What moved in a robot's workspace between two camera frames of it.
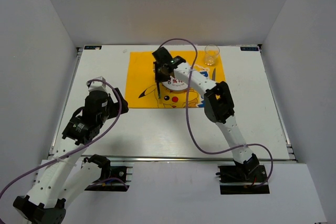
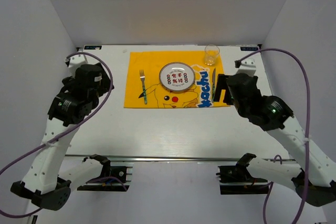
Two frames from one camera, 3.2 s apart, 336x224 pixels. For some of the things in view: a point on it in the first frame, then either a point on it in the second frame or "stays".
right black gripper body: x=160 y=75 to x=241 y=109
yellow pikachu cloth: x=142 y=91 stays
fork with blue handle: x=159 y=94 to x=142 y=76
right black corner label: x=249 y=49 stays
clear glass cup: x=211 y=51 stays
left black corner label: x=93 y=47 stays
